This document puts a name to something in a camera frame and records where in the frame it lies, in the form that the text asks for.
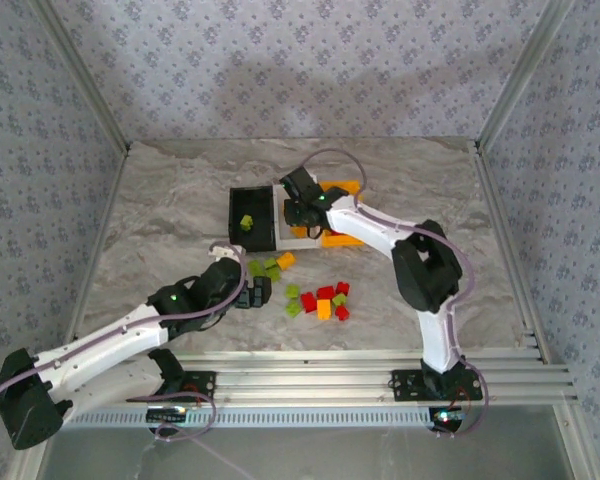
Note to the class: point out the red lego brick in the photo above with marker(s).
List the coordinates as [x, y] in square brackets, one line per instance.
[308, 302]
[342, 313]
[326, 292]
[343, 288]

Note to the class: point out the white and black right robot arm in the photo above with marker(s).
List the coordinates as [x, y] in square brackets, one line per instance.
[365, 227]

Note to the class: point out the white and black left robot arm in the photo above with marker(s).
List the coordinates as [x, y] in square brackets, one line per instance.
[105, 345]

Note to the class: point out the white plastic container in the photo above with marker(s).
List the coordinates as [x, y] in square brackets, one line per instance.
[292, 244]

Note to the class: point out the black plastic container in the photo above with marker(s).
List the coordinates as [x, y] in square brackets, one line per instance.
[260, 210]

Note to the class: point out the orange plastic container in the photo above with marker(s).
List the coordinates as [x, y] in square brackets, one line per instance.
[340, 241]

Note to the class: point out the rounded orange lego brick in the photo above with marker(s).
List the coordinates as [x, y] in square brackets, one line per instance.
[286, 260]

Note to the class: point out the small circuit board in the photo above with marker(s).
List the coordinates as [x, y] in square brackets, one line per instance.
[447, 417]
[167, 415]

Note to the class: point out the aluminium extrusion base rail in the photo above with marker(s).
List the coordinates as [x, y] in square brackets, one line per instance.
[305, 380]

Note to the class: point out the aluminium table side rail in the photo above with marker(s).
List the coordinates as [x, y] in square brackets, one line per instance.
[96, 250]
[506, 240]

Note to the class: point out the aluminium frame post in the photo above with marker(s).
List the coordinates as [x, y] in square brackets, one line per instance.
[525, 70]
[80, 75]

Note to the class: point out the aluminium frame leg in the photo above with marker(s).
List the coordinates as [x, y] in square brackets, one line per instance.
[577, 445]
[27, 467]

